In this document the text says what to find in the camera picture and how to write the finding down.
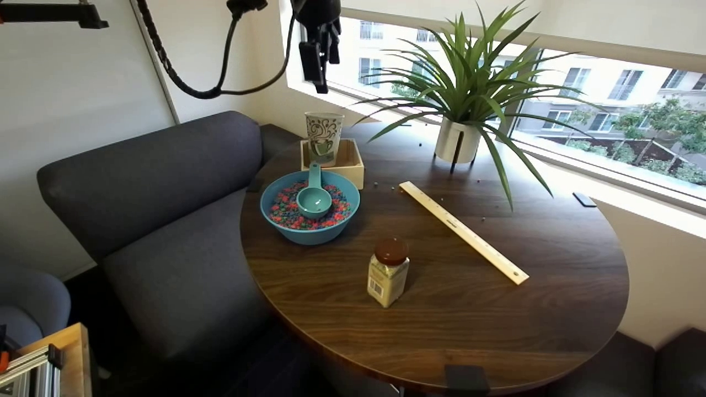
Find wooden board frame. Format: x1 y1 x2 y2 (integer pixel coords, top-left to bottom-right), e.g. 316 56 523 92
20 321 95 397

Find thick black corrugated cable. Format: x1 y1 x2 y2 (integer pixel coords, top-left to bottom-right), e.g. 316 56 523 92
132 0 271 101

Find dark grey upholstered sofa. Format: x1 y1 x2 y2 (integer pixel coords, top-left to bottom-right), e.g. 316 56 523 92
35 108 307 371

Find grey window frame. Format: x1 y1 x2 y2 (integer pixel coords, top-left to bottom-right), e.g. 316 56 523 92
290 6 706 224

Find light wooden box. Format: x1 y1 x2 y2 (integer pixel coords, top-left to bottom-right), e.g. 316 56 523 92
296 138 367 192

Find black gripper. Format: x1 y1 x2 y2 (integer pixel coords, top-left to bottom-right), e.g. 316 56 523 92
291 0 345 95

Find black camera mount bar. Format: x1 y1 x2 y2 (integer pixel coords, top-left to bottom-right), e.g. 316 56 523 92
0 0 110 32

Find white plant pot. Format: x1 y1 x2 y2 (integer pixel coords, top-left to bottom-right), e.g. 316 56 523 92
432 117 484 170

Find dark grey upholstered seat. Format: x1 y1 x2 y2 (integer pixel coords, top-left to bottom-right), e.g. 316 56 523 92
547 326 706 397

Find glass jar with brown lid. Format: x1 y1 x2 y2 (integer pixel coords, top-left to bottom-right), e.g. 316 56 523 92
365 237 412 310

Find teal measuring scoop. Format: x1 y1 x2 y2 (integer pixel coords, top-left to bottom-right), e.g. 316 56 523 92
294 161 335 220

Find colourful sprinkles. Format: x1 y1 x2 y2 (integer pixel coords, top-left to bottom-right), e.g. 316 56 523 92
268 181 352 231

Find thin black cable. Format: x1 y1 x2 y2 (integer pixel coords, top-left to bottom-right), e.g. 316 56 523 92
217 13 300 99

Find light wooden ruler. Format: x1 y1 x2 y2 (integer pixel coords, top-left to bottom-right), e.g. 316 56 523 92
398 178 532 286

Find patterned paper cup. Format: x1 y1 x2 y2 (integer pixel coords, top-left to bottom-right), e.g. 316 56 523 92
305 110 345 165

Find aluminium extrusion rail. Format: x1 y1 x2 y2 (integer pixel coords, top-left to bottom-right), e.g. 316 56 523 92
0 343 63 397

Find green spiky potted plant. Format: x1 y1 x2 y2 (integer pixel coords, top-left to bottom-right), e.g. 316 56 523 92
360 0 591 213

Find blue bowl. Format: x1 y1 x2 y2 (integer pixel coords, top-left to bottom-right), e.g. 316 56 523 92
258 170 365 248

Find black table edge bracket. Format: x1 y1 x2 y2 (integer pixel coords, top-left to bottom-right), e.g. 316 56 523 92
441 361 492 397

